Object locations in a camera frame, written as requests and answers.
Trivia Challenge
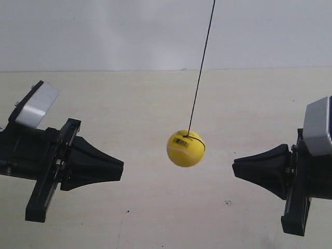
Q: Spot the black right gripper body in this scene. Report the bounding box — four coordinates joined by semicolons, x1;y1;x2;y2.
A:
281;128;331;236

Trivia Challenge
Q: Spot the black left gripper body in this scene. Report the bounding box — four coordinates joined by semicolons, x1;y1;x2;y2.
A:
1;118;81;222

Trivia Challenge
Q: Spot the yellow tennis ball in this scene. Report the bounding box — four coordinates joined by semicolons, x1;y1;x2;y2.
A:
167;130;206;168

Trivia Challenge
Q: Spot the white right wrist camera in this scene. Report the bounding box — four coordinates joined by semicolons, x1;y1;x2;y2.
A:
303;96;331;156

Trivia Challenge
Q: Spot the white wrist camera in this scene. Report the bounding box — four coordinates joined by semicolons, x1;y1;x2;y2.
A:
303;96;331;156
8;80;60;129

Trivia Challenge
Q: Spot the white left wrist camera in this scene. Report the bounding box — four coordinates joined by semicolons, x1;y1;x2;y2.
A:
8;80;60;129

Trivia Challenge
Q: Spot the black hanging string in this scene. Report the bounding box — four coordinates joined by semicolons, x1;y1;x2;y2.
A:
183;0;216;151

